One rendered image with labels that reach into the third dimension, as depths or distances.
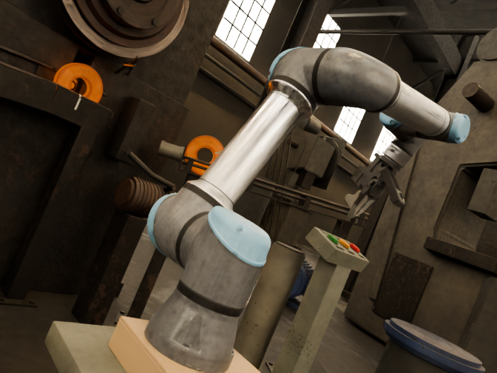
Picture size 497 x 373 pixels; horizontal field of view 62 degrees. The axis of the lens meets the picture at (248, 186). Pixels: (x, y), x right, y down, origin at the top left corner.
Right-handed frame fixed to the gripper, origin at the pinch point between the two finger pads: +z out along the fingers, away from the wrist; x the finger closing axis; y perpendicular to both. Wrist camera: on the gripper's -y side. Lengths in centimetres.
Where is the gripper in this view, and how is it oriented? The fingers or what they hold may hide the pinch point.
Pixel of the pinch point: (352, 216)
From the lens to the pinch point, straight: 131.6
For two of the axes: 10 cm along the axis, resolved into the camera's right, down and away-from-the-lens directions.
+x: -6.3, -2.9, -7.2
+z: -6.0, 7.7, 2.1
